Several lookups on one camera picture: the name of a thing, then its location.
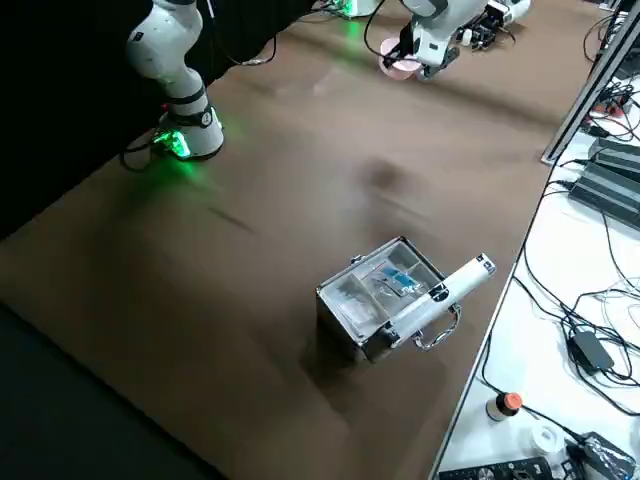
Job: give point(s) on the black power adapter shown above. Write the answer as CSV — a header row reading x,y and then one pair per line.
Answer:
x,y
592,350

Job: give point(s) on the pink bowl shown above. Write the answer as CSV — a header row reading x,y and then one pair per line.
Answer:
x,y
400,72

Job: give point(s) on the blue white packet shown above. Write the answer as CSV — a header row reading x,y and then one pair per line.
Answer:
x,y
395,274

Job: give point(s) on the emergency stop button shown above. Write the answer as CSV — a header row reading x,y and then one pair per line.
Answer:
x,y
505,406

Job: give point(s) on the black control device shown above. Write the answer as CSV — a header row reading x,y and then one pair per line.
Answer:
x,y
500,472

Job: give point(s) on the silver metal case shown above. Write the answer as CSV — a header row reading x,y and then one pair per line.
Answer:
x,y
340,330

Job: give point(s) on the white tape roll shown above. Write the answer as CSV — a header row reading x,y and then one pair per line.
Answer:
x,y
539,439

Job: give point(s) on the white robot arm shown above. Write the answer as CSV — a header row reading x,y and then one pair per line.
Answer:
x,y
517,6
170,65

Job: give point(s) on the aluminium frame post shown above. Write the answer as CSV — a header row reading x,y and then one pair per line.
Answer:
x,y
575,107

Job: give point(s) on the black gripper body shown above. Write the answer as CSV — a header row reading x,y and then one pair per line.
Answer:
x,y
408,39
486,31

